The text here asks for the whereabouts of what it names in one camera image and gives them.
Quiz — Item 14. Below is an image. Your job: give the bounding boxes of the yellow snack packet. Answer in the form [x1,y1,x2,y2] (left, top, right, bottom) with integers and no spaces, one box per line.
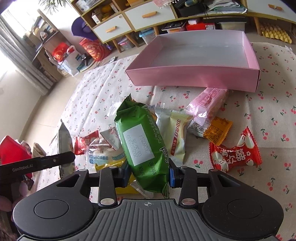
[95,160,139,195]

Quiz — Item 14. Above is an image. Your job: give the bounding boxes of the white rice cracker packet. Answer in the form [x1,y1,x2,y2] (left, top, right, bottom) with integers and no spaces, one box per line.
[85,138,126,173]

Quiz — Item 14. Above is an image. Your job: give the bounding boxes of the lotus root biscuit packet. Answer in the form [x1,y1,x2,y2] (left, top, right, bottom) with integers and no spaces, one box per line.
[74,131,99,155]

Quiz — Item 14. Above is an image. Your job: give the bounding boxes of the green snack packet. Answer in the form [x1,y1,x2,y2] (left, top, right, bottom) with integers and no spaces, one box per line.
[114,95,170,198]

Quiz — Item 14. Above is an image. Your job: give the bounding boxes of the cream cake packet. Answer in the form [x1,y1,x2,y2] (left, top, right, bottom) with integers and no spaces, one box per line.
[155,108,193,167]

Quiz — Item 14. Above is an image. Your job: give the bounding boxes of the orange and white snack packet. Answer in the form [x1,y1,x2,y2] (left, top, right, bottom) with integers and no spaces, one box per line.
[187,116,233,146]

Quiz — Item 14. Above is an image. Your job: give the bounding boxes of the red candy packet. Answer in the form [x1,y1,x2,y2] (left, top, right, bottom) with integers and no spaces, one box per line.
[209,126,262,173]

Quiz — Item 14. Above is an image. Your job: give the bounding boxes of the pink wafer packet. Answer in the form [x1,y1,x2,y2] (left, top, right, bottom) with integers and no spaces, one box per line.
[185,87,229,125]

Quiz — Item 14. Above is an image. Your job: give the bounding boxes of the grey-green snack packet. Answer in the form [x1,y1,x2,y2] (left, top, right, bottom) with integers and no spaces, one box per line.
[57,120,75,179]

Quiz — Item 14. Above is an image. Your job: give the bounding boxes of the cherry print floor cloth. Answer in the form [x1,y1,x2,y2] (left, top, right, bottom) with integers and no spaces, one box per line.
[34,42,296,241]

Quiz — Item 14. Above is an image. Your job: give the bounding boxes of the white shopping bag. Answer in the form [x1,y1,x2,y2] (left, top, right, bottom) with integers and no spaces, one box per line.
[58,45,85,76]

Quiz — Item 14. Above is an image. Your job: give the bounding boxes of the side shelf desk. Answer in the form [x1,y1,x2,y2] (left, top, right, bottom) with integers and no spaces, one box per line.
[23,9,71,82]

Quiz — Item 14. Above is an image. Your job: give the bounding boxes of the pink cardboard box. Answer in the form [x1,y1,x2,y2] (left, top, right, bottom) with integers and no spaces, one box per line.
[126,30,260,92]

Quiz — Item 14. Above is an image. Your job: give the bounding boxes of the red lantern bag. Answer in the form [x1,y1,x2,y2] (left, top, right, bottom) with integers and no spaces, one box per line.
[79,38,111,62]

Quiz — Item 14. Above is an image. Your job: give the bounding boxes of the purple hat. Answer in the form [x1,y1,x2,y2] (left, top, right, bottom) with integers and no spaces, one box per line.
[71,17,98,41]

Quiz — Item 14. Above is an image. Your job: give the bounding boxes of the red box under cabinet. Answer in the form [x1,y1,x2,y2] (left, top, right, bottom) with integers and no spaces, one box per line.
[186,22,216,31]

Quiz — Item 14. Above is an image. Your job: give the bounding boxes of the wooden TV cabinet white drawers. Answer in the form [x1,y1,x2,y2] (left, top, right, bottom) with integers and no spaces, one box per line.
[70,1,295,43]

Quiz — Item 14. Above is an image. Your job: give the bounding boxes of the clear storage bin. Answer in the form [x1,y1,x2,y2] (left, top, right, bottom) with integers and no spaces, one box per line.
[219,22,246,32]

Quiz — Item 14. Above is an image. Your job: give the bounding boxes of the yellow egg tray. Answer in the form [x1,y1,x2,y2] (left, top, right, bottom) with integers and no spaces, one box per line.
[260,23,292,44]

